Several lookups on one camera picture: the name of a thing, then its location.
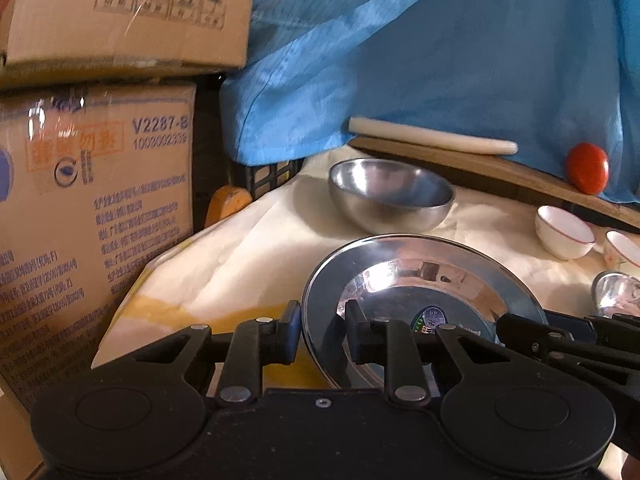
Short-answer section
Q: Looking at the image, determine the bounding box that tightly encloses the steel plate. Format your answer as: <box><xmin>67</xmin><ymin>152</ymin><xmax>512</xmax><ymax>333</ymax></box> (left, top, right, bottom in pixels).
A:
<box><xmin>301</xmin><ymin>234</ymin><xmax>550</xmax><ymax>392</ymax></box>

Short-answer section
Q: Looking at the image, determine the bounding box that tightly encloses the large printed cardboard box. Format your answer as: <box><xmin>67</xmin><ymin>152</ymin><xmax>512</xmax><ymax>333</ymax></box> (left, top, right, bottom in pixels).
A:
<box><xmin>0</xmin><ymin>80</ymin><xmax>197</xmax><ymax>480</ymax></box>

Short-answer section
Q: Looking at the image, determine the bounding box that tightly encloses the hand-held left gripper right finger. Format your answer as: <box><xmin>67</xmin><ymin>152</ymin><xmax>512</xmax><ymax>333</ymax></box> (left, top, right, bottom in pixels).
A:
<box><xmin>344</xmin><ymin>299</ymin><xmax>526</xmax><ymax>408</ymax></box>

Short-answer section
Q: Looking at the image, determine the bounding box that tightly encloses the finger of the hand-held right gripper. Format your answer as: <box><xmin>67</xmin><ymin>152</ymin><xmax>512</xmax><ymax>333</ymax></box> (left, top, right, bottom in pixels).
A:
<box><xmin>546</xmin><ymin>309</ymin><xmax>640</xmax><ymax>348</ymax></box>
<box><xmin>495</xmin><ymin>312</ymin><xmax>640</xmax><ymax>403</ymax></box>

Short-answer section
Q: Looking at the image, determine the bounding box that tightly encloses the large steel bowl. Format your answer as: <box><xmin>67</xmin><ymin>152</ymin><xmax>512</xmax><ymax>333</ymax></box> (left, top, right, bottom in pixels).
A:
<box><xmin>328</xmin><ymin>158</ymin><xmax>455</xmax><ymax>234</ymax></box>

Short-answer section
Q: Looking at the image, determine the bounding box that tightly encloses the small steel bowl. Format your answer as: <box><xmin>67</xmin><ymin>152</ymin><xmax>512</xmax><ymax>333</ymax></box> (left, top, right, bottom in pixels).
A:
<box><xmin>591</xmin><ymin>270</ymin><xmax>640</xmax><ymax>320</ymax></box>

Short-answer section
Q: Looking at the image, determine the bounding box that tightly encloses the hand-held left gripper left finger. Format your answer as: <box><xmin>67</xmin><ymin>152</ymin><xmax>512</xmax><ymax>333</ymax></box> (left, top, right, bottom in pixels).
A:
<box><xmin>91</xmin><ymin>300</ymin><xmax>303</xmax><ymax>407</ymax></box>

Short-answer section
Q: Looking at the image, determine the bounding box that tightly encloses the plain brown cardboard box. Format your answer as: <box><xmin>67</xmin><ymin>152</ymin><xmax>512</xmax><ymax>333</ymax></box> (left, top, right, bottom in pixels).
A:
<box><xmin>0</xmin><ymin>0</ymin><xmax>259</xmax><ymax>90</ymax></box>

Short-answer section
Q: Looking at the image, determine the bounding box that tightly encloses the cream yellow-striped tablecloth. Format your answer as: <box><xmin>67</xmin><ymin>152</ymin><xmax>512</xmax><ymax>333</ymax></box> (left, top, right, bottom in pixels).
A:
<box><xmin>91</xmin><ymin>151</ymin><xmax>640</xmax><ymax>397</ymax></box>

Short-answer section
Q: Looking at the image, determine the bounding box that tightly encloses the white floral bowl red rim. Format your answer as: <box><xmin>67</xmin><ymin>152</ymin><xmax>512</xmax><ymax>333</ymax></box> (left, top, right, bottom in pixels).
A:
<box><xmin>602</xmin><ymin>230</ymin><xmax>640</xmax><ymax>272</ymax></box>

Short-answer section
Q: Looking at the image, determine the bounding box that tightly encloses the wooden board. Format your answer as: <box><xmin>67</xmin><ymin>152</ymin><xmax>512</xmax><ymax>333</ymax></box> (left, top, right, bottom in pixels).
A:
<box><xmin>349</xmin><ymin>137</ymin><xmax>640</xmax><ymax>234</ymax></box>

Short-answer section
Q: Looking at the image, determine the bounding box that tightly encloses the red round ball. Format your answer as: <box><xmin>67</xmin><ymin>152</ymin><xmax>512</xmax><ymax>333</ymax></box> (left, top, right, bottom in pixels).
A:
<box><xmin>565</xmin><ymin>142</ymin><xmax>610</xmax><ymax>195</ymax></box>

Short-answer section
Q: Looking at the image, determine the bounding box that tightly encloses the blue cloth garment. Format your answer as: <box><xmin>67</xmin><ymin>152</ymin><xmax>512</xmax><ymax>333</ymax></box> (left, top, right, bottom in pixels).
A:
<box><xmin>220</xmin><ymin>0</ymin><xmax>640</xmax><ymax>206</ymax></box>

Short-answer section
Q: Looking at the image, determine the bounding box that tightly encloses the white rolling pin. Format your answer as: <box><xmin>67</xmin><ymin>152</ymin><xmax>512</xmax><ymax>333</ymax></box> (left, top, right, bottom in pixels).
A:
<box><xmin>348</xmin><ymin>116</ymin><xmax>519</xmax><ymax>156</ymax></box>

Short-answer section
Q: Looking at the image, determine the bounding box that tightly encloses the orange round object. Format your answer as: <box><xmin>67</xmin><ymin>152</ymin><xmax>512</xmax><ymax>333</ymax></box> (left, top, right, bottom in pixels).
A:
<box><xmin>205</xmin><ymin>185</ymin><xmax>254</xmax><ymax>231</ymax></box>

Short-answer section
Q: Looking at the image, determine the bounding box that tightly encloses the black plastic crate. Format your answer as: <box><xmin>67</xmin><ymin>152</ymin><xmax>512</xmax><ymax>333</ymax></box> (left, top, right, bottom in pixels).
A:
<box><xmin>227</xmin><ymin>157</ymin><xmax>306</xmax><ymax>202</ymax></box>

